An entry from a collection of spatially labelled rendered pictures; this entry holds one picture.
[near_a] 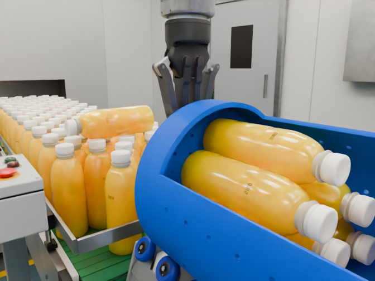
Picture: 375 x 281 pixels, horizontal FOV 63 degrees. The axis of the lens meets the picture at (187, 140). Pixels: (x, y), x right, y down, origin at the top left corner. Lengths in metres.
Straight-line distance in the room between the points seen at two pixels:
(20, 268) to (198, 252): 0.45
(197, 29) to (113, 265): 0.47
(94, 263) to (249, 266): 0.44
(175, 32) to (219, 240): 0.32
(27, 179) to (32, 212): 0.06
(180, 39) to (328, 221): 0.33
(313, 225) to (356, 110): 3.43
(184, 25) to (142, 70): 5.16
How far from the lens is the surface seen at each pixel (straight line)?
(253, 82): 4.24
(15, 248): 0.72
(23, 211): 0.60
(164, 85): 0.50
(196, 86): 0.53
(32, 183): 0.59
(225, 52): 4.52
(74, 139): 0.79
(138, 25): 5.66
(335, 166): 0.39
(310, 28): 3.95
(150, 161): 0.45
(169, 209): 0.40
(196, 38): 0.50
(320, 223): 0.35
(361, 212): 0.44
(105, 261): 0.70
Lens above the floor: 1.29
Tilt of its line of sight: 13 degrees down
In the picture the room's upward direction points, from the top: straight up
